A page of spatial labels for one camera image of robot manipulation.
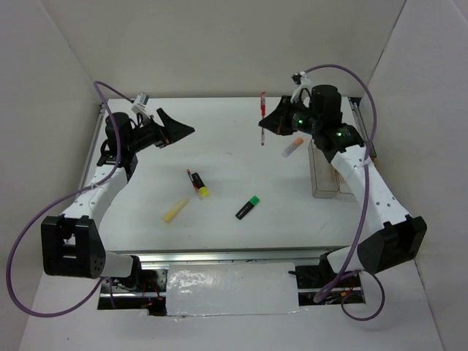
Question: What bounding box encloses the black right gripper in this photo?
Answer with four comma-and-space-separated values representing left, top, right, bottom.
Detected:
259, 95, 321, 136

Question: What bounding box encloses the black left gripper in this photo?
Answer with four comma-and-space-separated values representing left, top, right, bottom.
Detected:
128, 108, 195, 154

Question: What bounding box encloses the red gel pen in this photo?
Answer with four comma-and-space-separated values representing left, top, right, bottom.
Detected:
260, 91, 266, 146

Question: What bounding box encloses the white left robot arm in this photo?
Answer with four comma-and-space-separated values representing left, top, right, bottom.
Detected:
41, 108, 195, 292

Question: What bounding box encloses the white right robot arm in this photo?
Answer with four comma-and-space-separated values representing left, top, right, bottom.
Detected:
259, 85, 427, 273

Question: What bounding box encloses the orange-capped grey marker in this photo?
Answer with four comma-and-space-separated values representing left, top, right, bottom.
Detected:
282, 137, 305, 158

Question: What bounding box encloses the red pen under highlighter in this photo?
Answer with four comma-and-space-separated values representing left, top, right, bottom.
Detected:
186, 169, 199, 195

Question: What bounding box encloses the black yellow-capped highlighter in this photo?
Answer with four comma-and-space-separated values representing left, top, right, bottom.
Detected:
192, 173, 210, 198

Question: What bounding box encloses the clear compartment organizer box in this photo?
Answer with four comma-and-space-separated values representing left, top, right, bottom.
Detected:
308, 140, 354, 200

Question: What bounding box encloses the black green-capped highlighter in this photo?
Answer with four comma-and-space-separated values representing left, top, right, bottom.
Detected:
235, 196, 260, 220

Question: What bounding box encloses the pale yellow highlighter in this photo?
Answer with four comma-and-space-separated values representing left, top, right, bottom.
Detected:
162, 198, 189, 223

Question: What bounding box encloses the white foil sheet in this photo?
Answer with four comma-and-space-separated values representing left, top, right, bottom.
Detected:
166, 263, 299, 317

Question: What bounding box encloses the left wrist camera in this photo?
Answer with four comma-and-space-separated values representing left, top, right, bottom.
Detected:
131, 92, 149, 115

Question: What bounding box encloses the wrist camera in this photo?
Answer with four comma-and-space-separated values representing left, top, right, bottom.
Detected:
131, 92, 149, 115
291, 72, 312, 102

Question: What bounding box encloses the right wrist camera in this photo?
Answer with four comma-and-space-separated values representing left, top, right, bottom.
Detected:
291, 72, 312, 102

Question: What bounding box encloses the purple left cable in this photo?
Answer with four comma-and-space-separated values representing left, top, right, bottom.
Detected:
6, 80, 136, 316

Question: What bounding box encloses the aluminium front rail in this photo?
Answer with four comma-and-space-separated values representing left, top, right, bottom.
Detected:
115, 246, 337, 265

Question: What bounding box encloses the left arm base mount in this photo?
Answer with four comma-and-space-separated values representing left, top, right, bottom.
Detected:
97, 256, 168, 317

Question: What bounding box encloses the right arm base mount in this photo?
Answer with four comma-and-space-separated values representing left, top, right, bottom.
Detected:
288, 257, 365, 306

